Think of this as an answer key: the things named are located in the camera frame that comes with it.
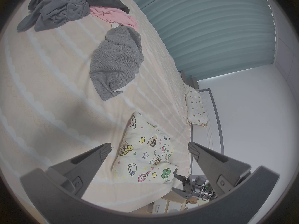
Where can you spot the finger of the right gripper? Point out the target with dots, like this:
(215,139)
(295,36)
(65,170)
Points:
(179,192)
(181,178)

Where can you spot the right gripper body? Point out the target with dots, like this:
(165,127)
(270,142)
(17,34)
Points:
(189,188)

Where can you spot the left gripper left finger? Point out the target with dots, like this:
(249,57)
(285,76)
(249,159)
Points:
(79,171)

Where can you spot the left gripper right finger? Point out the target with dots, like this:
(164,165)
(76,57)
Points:
(217,169)

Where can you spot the white printed pyjama top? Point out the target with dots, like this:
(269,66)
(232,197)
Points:
(144,153)

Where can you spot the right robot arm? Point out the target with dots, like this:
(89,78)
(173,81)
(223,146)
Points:
(203,185)

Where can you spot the white printed pillow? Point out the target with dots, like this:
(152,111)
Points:
(196,104)

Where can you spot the bed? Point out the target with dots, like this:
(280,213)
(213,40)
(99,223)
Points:
(58,90)

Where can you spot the grey bedside table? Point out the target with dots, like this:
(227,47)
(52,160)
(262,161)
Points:
(189,79)

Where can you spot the grey sweater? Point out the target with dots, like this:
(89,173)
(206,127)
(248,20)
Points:
(116,59)

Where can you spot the pink garment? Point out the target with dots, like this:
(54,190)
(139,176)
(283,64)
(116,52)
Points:
(112,15)

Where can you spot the dark grey garment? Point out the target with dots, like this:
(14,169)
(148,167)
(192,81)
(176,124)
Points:
(58,13)

